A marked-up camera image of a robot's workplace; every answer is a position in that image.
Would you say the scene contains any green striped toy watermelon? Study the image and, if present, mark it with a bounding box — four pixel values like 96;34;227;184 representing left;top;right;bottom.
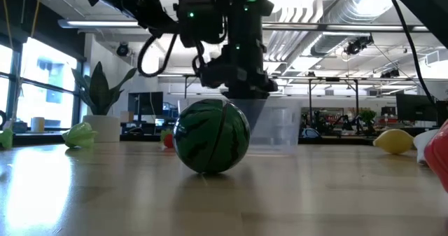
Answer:
172;98;251;175

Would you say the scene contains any black metal gantry frame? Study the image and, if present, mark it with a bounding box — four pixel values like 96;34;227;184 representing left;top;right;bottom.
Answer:
307;76;360;125

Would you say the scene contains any clear plastic container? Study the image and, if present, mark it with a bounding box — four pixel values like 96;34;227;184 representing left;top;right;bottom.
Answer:
177;97;302;155

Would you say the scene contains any long ceiling light bar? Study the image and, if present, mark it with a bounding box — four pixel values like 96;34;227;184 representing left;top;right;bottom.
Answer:
57;18;141;29

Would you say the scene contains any red toy strawberry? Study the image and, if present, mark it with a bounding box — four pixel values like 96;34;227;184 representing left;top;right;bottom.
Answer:
160;129;175;149

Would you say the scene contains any green plant in white pot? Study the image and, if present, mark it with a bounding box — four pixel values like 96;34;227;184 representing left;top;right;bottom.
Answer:
71;61;137;143

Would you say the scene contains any yellow toy lemon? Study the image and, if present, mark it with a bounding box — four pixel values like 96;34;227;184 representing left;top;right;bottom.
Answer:
372;128;415;155

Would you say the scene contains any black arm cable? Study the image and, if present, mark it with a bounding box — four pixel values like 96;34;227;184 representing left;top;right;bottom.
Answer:
390;0;437;106
137;34;178;78

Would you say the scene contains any beige cylinder container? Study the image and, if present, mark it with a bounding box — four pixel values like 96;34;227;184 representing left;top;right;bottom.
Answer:
30;116;46;133

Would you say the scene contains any silver ventilation duct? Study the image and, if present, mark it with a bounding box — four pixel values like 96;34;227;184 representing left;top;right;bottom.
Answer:
309;0;393;57

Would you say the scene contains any small background potted plant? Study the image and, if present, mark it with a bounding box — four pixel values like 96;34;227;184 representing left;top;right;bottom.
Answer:
360;109;377;125

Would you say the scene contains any red toy apple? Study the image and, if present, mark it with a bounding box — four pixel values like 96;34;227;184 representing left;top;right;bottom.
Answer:
423;118;448;194

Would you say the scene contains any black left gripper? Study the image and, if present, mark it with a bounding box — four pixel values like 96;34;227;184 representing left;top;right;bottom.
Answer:
199;48;280;132

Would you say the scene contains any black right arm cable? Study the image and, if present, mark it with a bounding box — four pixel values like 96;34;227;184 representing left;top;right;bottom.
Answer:
390;0;437;106

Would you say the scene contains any green toy fruit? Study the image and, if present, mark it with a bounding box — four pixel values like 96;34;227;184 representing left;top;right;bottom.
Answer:
62;122;99;149
0;127;15;150

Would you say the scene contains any black computer monitor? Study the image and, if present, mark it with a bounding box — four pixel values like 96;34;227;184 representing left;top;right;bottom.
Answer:
395;93;437;122
127;91;165;116

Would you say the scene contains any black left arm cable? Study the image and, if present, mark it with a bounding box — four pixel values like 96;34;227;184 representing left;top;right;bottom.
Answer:
137;34;178;78

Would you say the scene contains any black track spotlight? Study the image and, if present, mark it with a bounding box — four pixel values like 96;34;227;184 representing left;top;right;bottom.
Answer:
344;34;374;57

